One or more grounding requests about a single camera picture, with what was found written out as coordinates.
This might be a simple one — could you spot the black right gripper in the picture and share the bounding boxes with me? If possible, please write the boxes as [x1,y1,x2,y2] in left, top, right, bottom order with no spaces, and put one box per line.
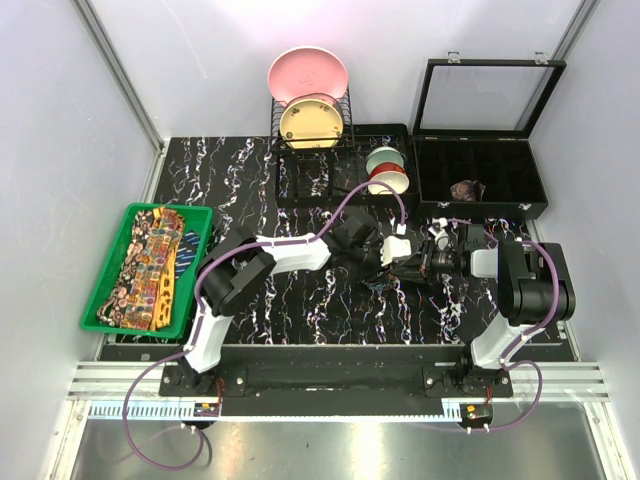
[391,238,462,285]

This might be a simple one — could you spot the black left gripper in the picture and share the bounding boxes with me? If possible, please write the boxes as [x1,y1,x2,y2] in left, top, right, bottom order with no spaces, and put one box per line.
[346,238,393,284]

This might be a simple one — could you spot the navy floral tie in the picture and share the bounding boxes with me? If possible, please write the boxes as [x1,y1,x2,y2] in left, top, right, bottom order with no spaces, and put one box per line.
[361,275,401,293]

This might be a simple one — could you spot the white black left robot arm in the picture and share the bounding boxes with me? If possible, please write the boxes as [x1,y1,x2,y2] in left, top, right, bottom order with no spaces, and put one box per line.
[179,213,385,396]

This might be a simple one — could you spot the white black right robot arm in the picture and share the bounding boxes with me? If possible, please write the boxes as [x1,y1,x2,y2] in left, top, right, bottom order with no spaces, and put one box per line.
[381,219,576,397]

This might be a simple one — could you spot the colourful ties in bin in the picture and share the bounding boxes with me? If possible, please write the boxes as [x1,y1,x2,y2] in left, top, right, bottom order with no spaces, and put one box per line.
[96,207,185,332]

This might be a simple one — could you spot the red white bowl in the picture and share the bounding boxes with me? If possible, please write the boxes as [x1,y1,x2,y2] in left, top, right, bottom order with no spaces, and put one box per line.
[368,162,410,195]

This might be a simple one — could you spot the light green bowl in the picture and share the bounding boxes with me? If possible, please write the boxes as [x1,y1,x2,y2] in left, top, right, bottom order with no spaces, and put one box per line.
[365,146,405,175]

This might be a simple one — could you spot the rolled dark patterned tie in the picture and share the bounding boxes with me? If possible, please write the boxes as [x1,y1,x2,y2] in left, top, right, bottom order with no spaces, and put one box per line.
[450,180,486,202]

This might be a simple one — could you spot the yellow plate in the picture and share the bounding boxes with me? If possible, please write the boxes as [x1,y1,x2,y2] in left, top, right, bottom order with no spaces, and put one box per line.
[279,95,344,149]

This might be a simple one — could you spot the black tie storage box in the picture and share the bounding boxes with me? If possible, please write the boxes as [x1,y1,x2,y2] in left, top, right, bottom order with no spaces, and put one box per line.
[412,137,549,220]

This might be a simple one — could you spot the green plastic tie bin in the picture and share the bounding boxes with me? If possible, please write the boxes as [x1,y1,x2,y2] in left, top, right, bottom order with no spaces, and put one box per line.
[81,203,213,339]

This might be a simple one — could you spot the navy striped tie in bin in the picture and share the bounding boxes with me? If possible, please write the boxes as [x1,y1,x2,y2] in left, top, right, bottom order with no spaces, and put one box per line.
[175,231,200,277]

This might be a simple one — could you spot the black glass box lid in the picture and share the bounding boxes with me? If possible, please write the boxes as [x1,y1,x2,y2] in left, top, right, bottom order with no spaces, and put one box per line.
[413,52,567,139]

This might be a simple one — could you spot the pink plate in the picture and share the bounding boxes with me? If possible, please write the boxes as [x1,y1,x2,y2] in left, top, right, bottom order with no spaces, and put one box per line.
[267,46,349,105]

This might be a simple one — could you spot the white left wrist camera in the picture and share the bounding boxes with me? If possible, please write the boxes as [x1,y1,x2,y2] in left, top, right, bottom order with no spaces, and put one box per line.
[380,223,412,267]

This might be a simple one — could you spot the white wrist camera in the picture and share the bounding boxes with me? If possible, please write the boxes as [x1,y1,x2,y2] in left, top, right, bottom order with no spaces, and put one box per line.
[428,217,451,251]
[380,223,412,267]

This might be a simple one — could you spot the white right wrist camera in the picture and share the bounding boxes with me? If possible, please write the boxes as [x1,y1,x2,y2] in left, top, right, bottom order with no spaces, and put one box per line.
[428,217,451,251]

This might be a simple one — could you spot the black wire dish rack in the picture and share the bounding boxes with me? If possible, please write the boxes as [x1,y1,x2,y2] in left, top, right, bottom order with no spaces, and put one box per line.
[271,92,417,209]

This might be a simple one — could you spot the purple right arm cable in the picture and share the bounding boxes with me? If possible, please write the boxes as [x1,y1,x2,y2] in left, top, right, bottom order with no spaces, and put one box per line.
[447,217,562,432]

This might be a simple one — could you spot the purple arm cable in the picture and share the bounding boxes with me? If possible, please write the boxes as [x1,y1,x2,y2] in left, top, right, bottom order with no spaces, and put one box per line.
[447,217,562,432]
[121,180,409,474]

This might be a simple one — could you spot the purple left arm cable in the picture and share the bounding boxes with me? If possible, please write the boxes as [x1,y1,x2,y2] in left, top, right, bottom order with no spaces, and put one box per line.
[121,180,409,474]

